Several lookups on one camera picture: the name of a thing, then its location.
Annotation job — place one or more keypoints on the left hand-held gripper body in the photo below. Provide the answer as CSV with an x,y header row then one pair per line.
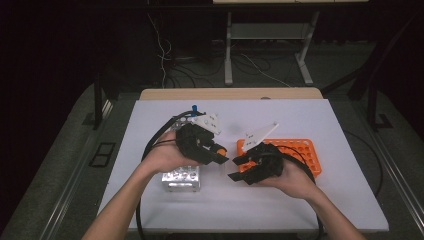
x,y
193,143

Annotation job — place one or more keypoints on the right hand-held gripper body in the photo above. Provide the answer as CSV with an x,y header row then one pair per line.
x,y
266,163

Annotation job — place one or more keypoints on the orange-capped clear tube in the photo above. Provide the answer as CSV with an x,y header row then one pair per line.
x,y
221,152

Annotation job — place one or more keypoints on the blue-capped clear tube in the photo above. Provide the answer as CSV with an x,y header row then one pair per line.
x,y
194,108

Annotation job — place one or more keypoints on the orange plastic tube rack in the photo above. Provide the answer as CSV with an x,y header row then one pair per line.
x,y
300,150

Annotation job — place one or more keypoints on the silver metal tube rack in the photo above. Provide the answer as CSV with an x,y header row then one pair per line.
x,y
181,178

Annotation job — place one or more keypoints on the person's left hand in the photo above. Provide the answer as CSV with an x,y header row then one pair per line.
x,y
163,155

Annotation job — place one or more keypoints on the person's right hand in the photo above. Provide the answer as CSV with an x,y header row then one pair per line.
x,y
296,183

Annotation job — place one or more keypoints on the white table board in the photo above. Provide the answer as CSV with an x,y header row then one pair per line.
x,y
233,206

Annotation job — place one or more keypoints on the black metal stand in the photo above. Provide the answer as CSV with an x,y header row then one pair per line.
x,y
373,100
97,106

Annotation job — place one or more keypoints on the black floor frame plate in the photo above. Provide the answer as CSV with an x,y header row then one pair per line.
x,y
95,160

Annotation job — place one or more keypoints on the metal floor rail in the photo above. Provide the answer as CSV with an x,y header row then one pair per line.
x,y
400,180
76,166

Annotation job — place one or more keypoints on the grey metal desk frame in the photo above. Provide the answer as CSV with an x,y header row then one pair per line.
x,y
270,31

